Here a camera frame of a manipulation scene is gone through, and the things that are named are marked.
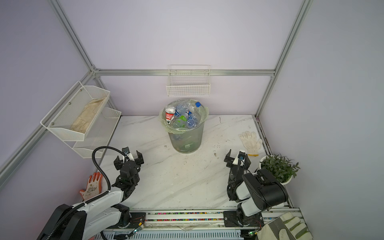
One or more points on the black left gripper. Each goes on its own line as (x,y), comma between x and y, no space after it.
(118,164)

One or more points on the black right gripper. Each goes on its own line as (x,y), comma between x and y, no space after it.
(229,161)

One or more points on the clear bottle red white label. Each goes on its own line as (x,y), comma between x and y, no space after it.
(169,113)

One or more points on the clear bottle green label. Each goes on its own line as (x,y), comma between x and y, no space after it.
(180,122)

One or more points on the clear bottle blue label white cap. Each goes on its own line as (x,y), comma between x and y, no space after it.
(184,109)

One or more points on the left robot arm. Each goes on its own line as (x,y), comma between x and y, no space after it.
(84,220)

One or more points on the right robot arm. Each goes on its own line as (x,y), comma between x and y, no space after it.
(254,192)

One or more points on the grey mesh waste bin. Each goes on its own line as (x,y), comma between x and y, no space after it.
(188,142)

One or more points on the green bin liner bag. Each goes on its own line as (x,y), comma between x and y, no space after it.
(169,129)

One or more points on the white cotton work glove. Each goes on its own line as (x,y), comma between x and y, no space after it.
(252,142)

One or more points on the red coated glove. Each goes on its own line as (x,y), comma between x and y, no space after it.
(93,188)

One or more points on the potted green plant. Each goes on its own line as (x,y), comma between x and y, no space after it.
(281,167)

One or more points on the beige glove in shelf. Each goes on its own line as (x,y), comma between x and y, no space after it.
(84,120)

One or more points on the green striped work glove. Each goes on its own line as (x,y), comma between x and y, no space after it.
(286,227)

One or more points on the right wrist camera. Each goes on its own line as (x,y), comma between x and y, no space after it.
(240,159)

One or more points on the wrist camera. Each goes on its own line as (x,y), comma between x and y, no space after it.
(240,159)
(127,154)

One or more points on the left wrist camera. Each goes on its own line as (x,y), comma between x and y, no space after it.
(127,154)

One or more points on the white mesh wall shelf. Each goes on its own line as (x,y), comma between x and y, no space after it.
(60,118)

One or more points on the base rail with cable strip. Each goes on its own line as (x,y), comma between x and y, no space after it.
(196,225)

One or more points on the aluminium frame post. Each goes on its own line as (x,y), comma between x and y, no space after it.
(64,20)

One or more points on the white wire wall basket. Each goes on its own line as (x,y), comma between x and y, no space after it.
(188,81)

